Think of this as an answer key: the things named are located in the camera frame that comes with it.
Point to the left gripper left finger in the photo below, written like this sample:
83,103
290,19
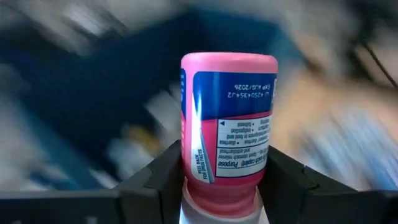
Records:
155,193

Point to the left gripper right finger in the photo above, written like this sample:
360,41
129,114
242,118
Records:
295,193

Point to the pink bottle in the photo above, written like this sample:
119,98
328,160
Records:
228,124

